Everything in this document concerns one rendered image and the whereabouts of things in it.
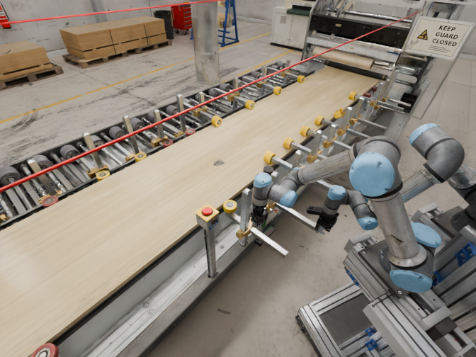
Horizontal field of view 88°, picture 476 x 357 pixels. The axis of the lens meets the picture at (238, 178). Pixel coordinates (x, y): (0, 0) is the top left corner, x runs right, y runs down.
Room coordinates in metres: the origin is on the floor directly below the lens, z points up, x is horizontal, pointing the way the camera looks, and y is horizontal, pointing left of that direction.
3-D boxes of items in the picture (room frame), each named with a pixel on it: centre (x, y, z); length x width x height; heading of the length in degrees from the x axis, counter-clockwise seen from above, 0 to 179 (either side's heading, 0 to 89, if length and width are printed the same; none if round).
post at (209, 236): (0.65, 0.12, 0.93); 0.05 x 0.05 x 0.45; 50
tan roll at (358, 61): (3.39, -1.47, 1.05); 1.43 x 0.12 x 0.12; 50
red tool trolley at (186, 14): (9.44, 1.97, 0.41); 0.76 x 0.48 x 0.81; 152
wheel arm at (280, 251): (0.85, -0.11, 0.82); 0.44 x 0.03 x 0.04; 50
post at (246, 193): (0.85, -0.05, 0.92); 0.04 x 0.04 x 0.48; 50
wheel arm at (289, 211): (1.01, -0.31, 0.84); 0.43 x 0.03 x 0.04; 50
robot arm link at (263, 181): (0.79, -0.11, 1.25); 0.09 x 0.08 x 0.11; 57
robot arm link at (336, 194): (0.86, -0.49, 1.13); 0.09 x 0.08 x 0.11; 94
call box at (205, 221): (0.65, 0.12, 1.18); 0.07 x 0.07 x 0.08; 50
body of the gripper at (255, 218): (0.78, -0.11, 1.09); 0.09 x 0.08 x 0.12; 161
